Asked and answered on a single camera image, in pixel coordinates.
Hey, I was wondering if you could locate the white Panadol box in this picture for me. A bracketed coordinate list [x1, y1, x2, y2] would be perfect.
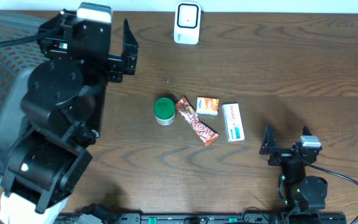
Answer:
[222, 103, 245, 142]

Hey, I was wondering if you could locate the red chocolate bar wrapper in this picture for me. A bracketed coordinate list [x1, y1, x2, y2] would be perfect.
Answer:
[175, 96, 219, 147]

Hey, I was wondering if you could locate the green lid jar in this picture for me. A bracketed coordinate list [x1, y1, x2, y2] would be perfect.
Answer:
[154, 98, 176, 126]

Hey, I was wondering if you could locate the orange small box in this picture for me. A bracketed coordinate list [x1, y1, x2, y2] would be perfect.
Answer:
[196, 96, 219, 116]

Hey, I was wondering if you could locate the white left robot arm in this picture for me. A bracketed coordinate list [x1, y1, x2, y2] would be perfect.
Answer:
[0, 11, 139, 223]

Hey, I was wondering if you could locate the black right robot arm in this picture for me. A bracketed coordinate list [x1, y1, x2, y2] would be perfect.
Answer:
[259, 125, 328, 223]

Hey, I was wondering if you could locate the white barcode scanner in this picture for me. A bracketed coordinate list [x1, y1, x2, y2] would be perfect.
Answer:
[173, 1, 201, 45]

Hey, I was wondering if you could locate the grey plastic basket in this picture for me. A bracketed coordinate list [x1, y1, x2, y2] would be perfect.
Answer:
[0, 11, 46, 150]

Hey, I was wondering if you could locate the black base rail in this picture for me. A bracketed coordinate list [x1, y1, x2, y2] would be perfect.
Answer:
[53, 204, 347, 224]

